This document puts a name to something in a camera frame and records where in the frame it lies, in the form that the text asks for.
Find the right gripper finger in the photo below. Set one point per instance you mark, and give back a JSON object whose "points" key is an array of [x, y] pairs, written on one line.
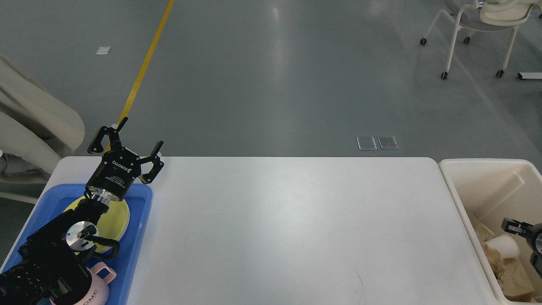
{"points": [[513, 226]]}

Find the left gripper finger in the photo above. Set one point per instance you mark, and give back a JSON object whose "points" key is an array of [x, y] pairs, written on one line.
{"points": [[157, 164], [113, 133]]}

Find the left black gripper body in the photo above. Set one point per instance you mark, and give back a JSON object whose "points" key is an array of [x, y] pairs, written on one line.
{"points": [[115, 174]]}

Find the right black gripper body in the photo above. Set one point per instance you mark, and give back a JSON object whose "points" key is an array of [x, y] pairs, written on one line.
{"points": [[534, 239]]}

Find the white paper cup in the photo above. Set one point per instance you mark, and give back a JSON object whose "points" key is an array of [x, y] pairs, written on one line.
{"points": [[505, 245]]}

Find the yellow plastic plate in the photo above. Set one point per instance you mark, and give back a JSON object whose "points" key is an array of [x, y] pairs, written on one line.
{"points": [[111, 225]]}

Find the large brown paper bag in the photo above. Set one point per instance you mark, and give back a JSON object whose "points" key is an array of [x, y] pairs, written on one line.
{"points": [[516, 285]]}

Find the pink ceramic mug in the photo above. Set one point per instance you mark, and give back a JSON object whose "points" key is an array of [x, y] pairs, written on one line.
{"points": [[98, 286]]}

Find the brown paper ball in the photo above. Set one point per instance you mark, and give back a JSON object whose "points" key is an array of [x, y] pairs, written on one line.
{"points": [[495, 261]]}

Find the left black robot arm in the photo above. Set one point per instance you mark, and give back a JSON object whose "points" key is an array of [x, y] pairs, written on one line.
{"points": [[61, 259]]}

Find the white plastic bin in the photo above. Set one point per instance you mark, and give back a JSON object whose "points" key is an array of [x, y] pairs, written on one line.
{"points": [[490, 190]]}

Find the beige fabric cover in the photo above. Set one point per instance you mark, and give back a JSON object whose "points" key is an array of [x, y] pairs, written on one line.
{"points": [[37, 130]]}

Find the blue plastic tray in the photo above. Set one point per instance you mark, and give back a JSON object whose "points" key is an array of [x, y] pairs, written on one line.
{"points": [[55, 200]]}

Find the right floor socket plate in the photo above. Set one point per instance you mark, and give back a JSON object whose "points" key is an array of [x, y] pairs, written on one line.
{"points": [[388, 142]]}

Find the floor socket plate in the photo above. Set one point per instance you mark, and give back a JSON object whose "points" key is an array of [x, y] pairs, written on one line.
{"points": [[366, 143], [388, 142]]}

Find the white floor bar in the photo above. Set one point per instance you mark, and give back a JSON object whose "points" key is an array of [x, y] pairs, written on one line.
{"points": [[529, 75]]}

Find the left floor socket plate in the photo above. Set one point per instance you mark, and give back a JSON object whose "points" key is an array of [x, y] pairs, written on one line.
{"points": [[366, 143]]}

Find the white office chair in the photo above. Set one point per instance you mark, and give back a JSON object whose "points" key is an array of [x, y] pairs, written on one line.
{"points": [[483, 16]]}

